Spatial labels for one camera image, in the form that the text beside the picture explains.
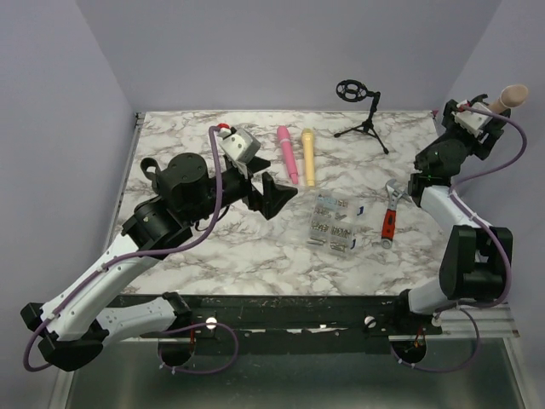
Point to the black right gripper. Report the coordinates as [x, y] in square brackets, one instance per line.
[475, 146]

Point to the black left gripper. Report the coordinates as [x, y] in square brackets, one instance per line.
[274, 196]

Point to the yellow toy microphone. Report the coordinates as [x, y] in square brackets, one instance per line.
[307, 140]

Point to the beige pink toy microphone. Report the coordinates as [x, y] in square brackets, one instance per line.
[511, 97]

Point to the black round-base microphone stand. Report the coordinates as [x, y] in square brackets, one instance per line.
[152, 172]

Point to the black stand with shock mount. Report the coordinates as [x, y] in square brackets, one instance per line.
[480, 98]

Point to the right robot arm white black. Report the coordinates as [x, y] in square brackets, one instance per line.
[476, 267]

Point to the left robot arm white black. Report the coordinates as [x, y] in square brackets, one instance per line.
[73, 328]

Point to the clear plastic screw box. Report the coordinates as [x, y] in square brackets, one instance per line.
[332, 224]

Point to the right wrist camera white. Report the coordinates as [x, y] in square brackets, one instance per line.
[472, 122]

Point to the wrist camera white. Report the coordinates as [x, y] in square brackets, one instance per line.
[239, 145]
[472, 122]

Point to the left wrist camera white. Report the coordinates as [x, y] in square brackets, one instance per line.
[239, 145]

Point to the orange handled adjustable wrench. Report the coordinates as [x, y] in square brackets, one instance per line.
[395, 192]

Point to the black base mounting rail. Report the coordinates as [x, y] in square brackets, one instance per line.
[301, 325]

